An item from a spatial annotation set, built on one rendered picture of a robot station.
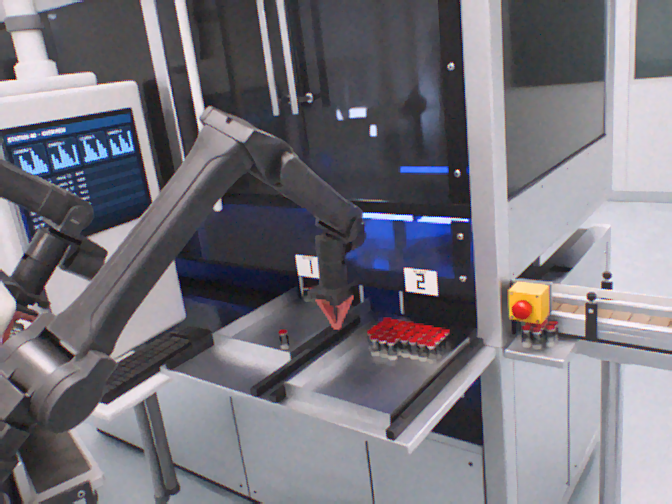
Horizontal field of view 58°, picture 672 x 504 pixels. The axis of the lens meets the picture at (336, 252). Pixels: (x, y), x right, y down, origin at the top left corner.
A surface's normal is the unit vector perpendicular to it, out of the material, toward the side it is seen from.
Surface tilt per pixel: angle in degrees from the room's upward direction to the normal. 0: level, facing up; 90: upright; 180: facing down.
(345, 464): 90
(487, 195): 90
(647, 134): 90
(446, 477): 90
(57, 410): 116
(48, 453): 0
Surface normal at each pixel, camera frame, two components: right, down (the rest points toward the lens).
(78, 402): 0.81, 0.47
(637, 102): -0.58, 0.32
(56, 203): 0.72, 0.25
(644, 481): -0.12, -0.95
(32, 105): 0.84, 0.07
